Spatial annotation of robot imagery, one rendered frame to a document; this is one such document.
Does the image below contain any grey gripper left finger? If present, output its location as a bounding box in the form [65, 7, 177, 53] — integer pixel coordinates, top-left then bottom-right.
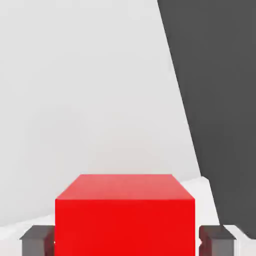
[0, 224, 56, 256]

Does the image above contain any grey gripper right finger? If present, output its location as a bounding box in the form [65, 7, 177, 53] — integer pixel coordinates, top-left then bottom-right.
[198, 224, 256, 256]

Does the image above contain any small red cube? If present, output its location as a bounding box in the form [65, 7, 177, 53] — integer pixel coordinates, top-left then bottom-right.
[54, 173, 196, 256]

